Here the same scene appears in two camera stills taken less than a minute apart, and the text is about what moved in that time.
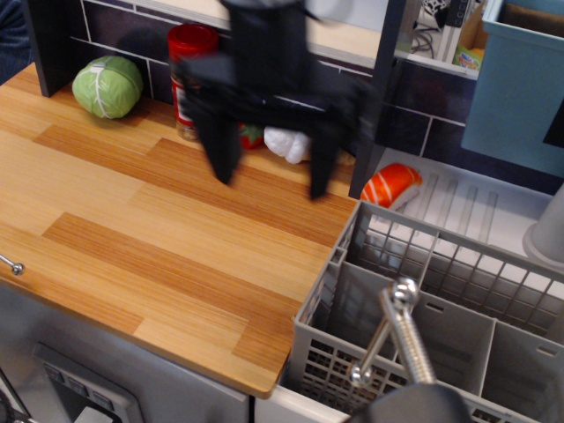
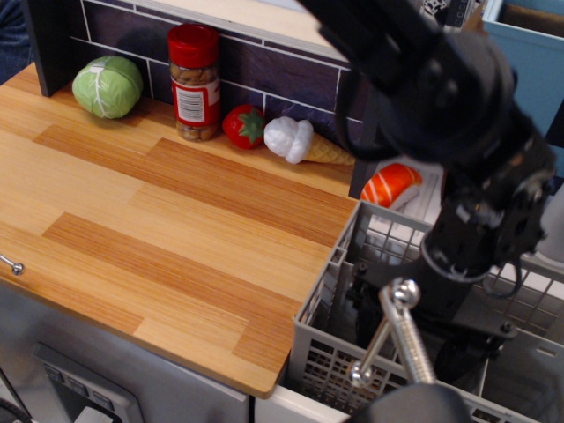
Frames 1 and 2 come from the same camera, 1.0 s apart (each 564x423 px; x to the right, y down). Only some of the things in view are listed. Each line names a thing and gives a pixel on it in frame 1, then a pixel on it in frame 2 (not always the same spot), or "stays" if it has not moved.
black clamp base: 416,403 stays
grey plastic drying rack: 494,328 stays
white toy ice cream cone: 296,146 stays
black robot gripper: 216,91 → 460,345
